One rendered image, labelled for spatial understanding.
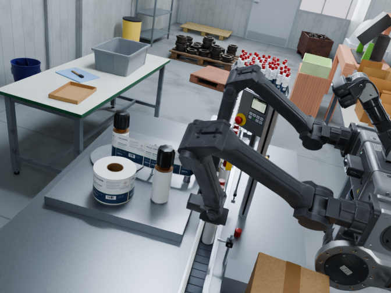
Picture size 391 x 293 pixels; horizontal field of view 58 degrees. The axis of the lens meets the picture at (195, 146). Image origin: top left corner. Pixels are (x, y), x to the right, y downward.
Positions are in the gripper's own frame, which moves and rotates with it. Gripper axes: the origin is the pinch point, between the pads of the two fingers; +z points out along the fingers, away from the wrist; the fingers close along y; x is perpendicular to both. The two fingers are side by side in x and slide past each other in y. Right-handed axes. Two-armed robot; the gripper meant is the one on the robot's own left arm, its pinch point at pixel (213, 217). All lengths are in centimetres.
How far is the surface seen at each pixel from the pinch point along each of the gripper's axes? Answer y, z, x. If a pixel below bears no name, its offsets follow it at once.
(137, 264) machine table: 25.4, 9.8, 24.9
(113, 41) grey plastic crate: 154, 164, -182
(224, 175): 1.0, 32.3, -28.2
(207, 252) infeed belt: -0.8, 14.3, 12.1
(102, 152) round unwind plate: 72, 46, -27
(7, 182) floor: 180, 145, -7
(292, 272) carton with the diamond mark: -29.7, -18.2, 13.4
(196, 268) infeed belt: 1.7, 7.5, 20.1
